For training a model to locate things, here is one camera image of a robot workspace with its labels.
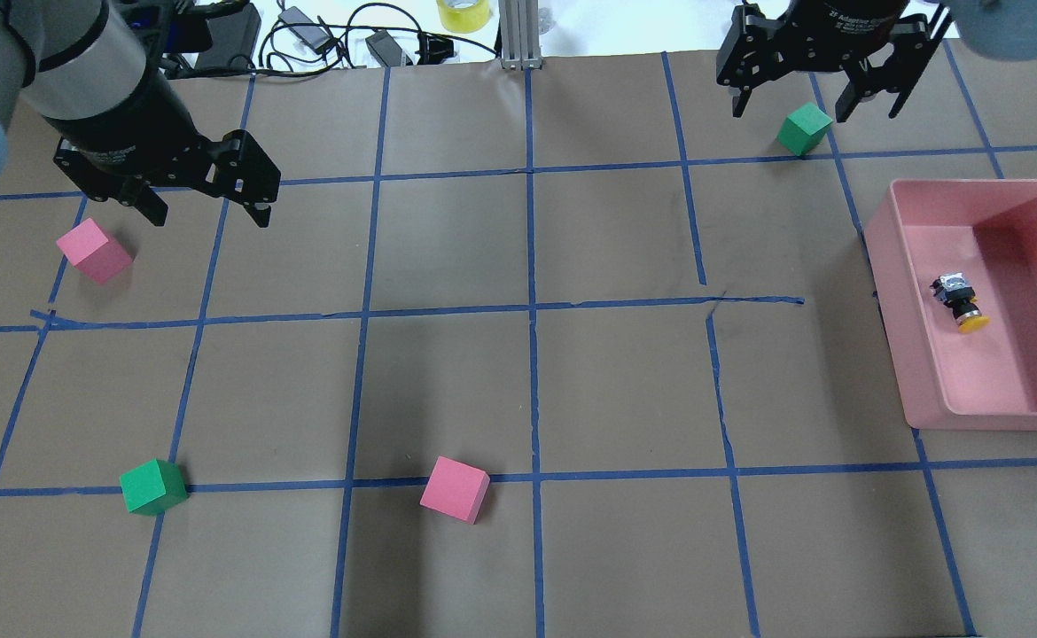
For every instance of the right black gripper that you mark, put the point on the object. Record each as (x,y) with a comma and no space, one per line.
(845,27)

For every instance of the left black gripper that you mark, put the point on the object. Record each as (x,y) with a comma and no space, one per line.
(133,118)

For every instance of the yellow push button switch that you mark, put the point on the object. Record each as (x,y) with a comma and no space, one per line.
(954,291)

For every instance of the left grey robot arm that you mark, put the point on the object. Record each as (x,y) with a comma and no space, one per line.
(75,60)

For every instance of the green cube upper right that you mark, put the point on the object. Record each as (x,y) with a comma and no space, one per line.
(802,130)

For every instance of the green cube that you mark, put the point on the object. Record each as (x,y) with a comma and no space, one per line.
(802,130)
(153,487)

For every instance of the pink cube upper left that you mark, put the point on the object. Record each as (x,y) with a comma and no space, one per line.
(95,252)

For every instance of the pink cube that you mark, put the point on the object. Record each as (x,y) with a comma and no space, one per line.
(95,252)
(456,490)

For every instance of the black power adapter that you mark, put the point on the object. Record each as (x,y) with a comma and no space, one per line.
(233,41)

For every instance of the pink plastic bin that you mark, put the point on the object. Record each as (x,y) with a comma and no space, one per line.
(986,228)

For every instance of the green cube bottom left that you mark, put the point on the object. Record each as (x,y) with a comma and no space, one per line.
(153,487)

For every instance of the yellow tape roll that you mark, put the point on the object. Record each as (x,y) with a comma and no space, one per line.
(463,17)

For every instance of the pink cube bottom centre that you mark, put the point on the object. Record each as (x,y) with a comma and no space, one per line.
(456,490)

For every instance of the aluminium frame post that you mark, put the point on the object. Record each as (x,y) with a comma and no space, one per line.
(519,36)

